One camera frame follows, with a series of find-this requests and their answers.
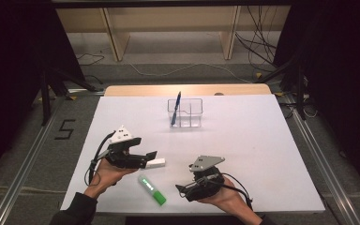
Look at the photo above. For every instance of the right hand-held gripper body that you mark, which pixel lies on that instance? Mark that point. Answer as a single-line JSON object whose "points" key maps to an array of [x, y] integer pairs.
{"points": [[206, 162]]}

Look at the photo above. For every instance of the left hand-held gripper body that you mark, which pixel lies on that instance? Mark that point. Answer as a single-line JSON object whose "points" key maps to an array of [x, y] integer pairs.
{"points": [[123, 136]]}

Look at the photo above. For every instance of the white eraser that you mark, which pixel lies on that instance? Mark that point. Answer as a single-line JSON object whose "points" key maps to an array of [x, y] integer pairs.
{"points": [[156, 163]]}

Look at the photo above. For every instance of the green highlighter marker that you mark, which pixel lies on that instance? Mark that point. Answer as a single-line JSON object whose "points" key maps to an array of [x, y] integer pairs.
{"points": [[156, 193]]}

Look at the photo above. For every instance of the blue pen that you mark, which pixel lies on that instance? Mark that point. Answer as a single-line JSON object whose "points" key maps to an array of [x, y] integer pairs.
{"points": [[176, 109]]}

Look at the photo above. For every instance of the clear plastic organizer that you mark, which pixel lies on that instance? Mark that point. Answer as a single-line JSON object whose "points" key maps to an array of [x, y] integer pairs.
{"points": [[186, 114]]}

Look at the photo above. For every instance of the person's right hand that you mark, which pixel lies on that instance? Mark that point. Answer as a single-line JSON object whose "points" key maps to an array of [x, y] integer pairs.
{"points": [[228, 197]]}

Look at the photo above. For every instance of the person's left hand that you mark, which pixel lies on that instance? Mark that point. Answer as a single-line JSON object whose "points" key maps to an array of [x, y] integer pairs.
{"points": [[106, 176]]}

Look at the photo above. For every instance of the wooden table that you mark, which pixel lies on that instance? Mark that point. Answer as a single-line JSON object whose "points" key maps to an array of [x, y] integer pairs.
{"points": [[137, 90]]}

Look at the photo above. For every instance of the white board sheet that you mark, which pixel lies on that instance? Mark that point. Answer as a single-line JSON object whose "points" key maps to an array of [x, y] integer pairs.
{"points": [[256, 140]]}

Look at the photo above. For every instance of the black tripod stand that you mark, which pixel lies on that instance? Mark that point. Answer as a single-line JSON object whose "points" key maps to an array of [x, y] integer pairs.
{"points": [[298, 87], [47, 100]]}

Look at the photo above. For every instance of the wooden shelf unit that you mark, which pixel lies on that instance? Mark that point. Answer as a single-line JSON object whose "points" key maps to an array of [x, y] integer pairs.
{"points": [[168, 18]]}

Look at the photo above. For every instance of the black curtain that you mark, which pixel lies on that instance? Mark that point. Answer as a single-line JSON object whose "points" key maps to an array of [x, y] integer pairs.
{"points": [[9, 62], [347, 78]]}

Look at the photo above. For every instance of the metal floor rail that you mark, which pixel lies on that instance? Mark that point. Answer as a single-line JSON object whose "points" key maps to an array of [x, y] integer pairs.
{"points": [[22, 175], [325, 175]]}

